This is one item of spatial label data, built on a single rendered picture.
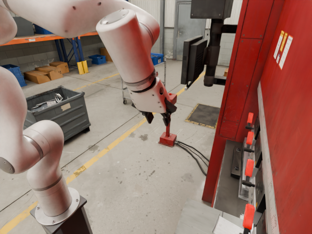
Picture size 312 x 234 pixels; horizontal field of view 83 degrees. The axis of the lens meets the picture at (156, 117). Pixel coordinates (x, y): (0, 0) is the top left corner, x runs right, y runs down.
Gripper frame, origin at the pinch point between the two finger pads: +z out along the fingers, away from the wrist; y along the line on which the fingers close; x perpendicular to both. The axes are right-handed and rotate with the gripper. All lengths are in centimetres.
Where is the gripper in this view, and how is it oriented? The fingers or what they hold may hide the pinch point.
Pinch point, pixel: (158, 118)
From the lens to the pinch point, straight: 57.2
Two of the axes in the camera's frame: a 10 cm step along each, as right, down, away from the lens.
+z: 2.8, 6.3, 7.3
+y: -8.9, -1.2, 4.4
